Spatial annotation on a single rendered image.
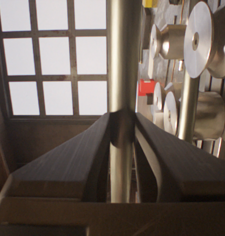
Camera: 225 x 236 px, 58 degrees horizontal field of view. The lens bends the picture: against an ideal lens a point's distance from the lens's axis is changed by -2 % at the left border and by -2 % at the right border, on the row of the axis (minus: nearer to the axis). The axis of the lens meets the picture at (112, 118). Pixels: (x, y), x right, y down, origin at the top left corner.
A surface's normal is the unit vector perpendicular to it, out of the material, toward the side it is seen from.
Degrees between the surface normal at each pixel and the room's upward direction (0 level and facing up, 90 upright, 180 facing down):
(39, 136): 90
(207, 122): 90
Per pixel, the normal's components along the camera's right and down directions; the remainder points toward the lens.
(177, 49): -0.01, 0.67
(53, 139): -0.02, 0.30
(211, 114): -0.02, -0.05
